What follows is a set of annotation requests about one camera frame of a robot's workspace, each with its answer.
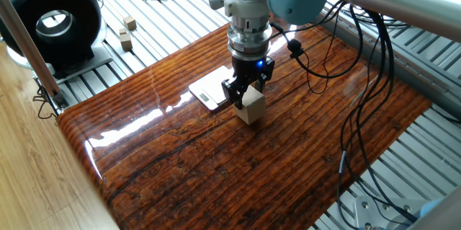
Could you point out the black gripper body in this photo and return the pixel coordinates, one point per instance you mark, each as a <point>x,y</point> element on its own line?
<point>248,69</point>

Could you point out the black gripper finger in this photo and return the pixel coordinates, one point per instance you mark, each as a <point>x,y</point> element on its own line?
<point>236,93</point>
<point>268,71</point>

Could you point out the large wooden cube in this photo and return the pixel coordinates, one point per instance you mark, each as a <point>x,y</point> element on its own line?
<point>254,107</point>

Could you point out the silver digital scale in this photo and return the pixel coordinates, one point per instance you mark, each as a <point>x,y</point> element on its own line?
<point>209,87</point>

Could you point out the glossy wood-grain board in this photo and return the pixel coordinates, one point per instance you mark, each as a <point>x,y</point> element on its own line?
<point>252,168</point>

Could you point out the tall small wooden block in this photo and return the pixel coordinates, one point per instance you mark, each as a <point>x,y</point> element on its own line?
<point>126,42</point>

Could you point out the tiny wooden block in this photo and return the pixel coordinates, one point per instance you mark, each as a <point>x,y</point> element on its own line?
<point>122,31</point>

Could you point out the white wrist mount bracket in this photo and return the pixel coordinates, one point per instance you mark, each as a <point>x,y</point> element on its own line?
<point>248,8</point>

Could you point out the grey aluminium table rail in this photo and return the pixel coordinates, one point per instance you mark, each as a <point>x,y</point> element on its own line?
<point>414,71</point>

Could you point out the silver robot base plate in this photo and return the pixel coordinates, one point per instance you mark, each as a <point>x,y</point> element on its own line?
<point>371,210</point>

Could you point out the aluminium frame post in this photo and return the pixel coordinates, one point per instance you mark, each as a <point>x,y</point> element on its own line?
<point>29,46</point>

